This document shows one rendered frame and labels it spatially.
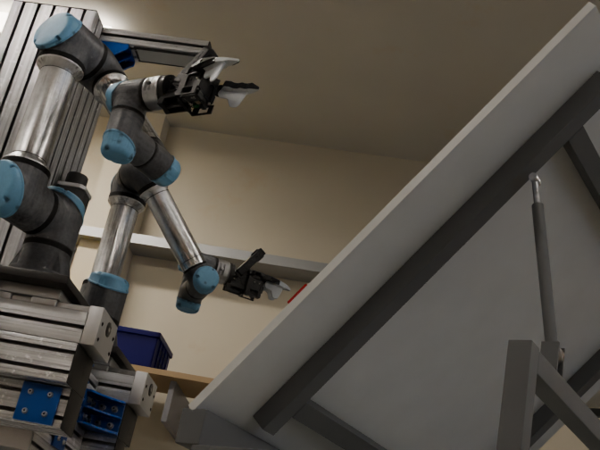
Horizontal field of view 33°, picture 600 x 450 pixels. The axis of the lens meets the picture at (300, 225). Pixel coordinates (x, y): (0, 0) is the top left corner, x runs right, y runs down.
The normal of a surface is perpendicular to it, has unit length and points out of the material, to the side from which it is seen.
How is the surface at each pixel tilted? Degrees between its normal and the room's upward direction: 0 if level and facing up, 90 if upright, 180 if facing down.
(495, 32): 180
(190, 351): 90
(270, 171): 90
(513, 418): 90
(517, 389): 90
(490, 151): 131
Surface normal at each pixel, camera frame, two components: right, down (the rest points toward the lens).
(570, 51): 0.52, 0.55
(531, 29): -0.19, 0.89
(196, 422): -0.49, -0.44
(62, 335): -0.06, -0.42
